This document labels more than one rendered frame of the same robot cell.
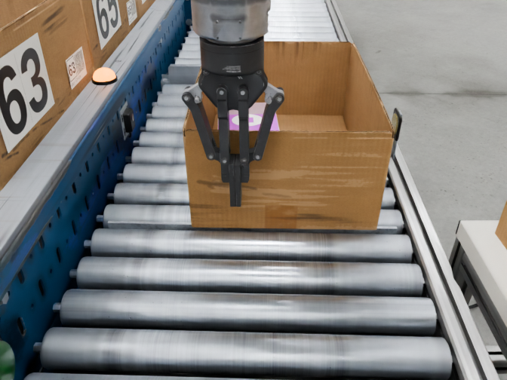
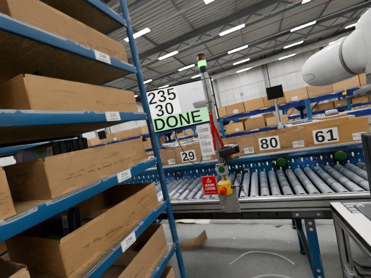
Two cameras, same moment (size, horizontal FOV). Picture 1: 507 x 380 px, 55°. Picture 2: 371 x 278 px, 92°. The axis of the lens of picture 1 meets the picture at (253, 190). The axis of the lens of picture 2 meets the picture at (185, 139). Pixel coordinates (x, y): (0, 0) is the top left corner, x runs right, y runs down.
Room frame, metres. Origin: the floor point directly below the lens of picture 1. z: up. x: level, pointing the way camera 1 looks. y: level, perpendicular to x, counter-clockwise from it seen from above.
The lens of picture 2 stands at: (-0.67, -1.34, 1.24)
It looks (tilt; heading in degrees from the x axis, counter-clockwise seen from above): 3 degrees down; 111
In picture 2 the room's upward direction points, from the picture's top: 12 degrees counter-clockwise
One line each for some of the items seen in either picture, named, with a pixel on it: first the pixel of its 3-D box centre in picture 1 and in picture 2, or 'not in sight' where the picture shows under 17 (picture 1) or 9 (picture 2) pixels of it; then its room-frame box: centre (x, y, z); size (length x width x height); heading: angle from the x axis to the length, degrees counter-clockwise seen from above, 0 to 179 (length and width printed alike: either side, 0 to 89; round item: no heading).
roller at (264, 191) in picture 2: not in sight; (264, 183); (-0.66, 0.04, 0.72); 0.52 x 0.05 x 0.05; 88
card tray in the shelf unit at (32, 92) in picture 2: not in sight; (69, 110); (-1.27, -0.86, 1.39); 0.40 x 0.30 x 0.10; 87
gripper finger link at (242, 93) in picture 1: (244, 123); not in sight; (0.56, 0.01, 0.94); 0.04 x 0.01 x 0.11; 178
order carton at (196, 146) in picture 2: not in sight; (198, 151); (-1.26, 0.52, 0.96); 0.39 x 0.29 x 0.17; 178
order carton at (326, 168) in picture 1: (282, 122); not in sight; (0.78, -0.05, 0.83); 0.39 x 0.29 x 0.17; 179
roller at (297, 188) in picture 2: not in sight; (294, 181); (-0.47, 0.04, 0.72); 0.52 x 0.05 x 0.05; 88
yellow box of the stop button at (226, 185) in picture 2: not in sight; (231, 187); (-0.85, -0.28, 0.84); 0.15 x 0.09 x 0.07; 178
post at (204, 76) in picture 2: not in sight; (217, 143); (-0.88, -0.22, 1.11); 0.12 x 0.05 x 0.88; 178
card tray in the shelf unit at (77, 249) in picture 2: not in sight; (94, 215); (-1.27, -0.86, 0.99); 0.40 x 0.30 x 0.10; 85
